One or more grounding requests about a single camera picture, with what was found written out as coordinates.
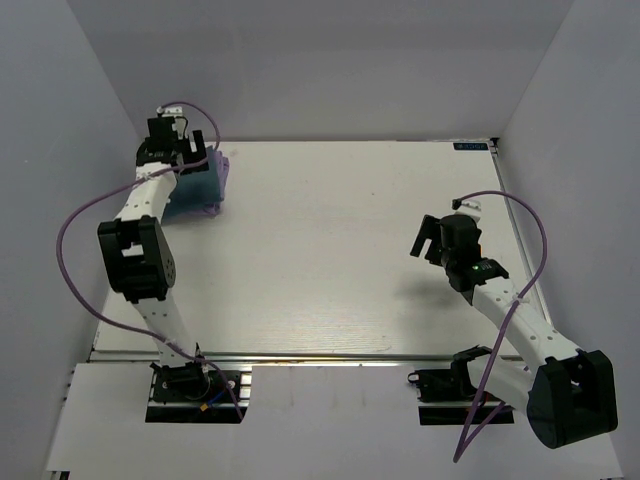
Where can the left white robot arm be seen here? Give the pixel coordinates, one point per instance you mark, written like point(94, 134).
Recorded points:
point(136, 254)

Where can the folded lavender t-shirt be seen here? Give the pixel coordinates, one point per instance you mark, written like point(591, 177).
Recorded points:
point(210, 186)

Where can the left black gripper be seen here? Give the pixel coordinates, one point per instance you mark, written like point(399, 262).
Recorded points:
point(198, 156)

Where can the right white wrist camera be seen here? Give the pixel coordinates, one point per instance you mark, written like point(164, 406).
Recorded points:
point(468, 207)

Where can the dark teal t-shirt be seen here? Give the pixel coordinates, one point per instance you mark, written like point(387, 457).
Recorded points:
point(182, 201)

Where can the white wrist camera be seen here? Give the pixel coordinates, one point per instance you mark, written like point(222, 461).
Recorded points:
point(171, 113)
point(468, 207)

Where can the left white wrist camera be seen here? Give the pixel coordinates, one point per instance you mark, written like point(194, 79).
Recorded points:
point(171, 113)

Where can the right blue table sticker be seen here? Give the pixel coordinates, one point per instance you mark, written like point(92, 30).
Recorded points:
point(470, 146)

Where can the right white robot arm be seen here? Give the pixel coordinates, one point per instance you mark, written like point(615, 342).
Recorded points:
point(566, 393)

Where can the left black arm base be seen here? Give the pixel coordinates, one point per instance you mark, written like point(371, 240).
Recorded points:
point(195, 394)

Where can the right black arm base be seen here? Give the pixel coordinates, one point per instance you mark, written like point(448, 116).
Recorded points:
point(446, 394)

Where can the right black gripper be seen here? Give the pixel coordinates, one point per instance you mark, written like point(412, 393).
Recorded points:
point(431, 229)

